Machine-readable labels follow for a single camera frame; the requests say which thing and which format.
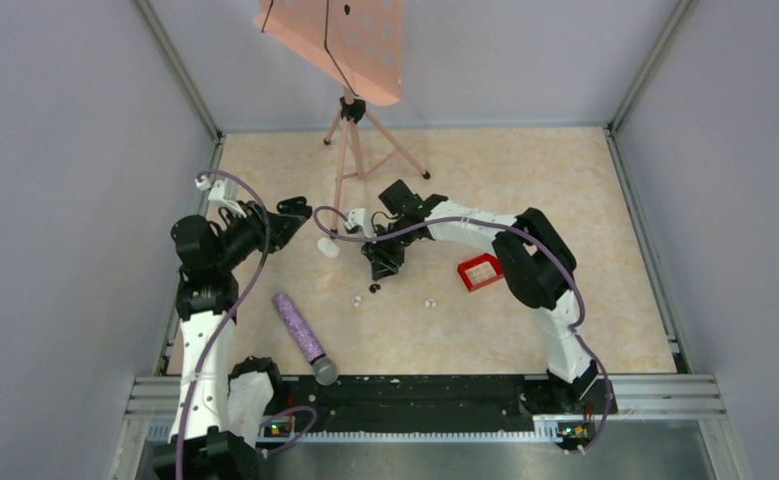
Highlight purple glitter microphone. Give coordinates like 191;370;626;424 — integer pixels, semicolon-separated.
272;292;339;386

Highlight red plastic block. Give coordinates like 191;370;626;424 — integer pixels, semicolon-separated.
457;253;504;292

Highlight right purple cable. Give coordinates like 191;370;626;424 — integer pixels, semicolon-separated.
312;205;614;455

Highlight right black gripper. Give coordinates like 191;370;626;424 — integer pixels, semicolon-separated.
362;217;414;282

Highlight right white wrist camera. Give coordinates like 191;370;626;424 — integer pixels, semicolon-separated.
343;208;374;238

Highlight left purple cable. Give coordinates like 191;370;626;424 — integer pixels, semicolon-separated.
173;169;317;480

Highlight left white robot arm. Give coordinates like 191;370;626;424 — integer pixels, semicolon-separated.
152;196;312;479

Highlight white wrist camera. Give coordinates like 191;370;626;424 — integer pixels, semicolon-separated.
195;175;246;218
343;208;374;238

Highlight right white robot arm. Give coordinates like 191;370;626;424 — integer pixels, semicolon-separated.
345;180;598;412

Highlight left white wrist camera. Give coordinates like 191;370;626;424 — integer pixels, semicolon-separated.
195;175;246;218

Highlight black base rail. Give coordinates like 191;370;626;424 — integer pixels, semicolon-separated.
266;374;618;434

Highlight pink music stand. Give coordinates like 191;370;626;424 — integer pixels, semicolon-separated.
254;0;431;208

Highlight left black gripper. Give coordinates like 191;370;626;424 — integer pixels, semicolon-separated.
214;199;305;271

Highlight purple cable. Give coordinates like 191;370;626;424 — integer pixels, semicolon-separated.
173;169;317;480
312;205;614;455

